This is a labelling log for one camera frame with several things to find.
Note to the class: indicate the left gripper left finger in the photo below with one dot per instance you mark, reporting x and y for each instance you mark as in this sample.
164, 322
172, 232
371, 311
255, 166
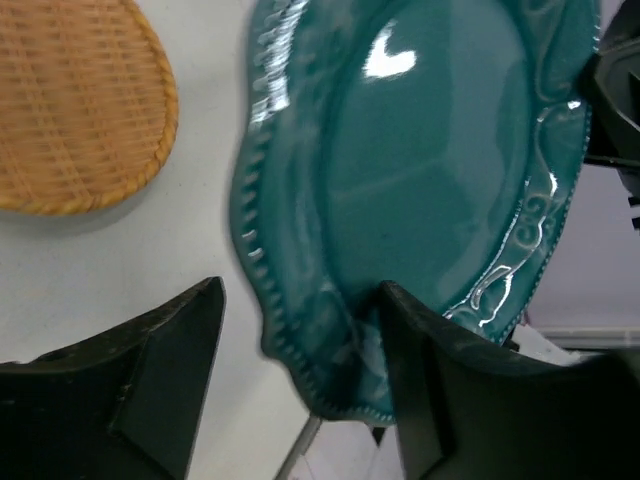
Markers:
123, 404

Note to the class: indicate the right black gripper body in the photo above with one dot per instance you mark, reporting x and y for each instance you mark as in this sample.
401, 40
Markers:
610, 84

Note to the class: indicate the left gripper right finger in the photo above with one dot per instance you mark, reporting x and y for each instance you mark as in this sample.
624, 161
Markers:
467, 408

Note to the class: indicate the teal scalloped round plate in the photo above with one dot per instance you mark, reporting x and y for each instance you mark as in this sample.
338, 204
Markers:
436, 144

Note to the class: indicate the orange woven round plate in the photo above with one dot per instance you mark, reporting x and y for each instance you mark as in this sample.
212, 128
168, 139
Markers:
89, 105

